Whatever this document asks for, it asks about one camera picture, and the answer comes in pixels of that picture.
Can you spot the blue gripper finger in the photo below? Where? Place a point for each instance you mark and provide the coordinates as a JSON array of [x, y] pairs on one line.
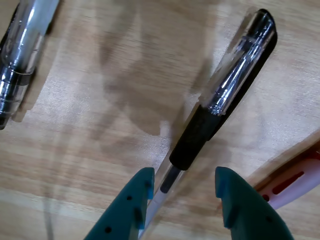
[[245, 207], [122, 215]]

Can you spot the red white grip pen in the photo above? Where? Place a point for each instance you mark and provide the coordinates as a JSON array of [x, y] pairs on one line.
[[295, 185]]

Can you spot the clear capped stick pen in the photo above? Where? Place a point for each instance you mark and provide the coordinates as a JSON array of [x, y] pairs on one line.
[[195, 135]]

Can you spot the grey grip clear pen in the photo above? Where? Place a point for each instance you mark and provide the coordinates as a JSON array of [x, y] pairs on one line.
[[22, 55]]

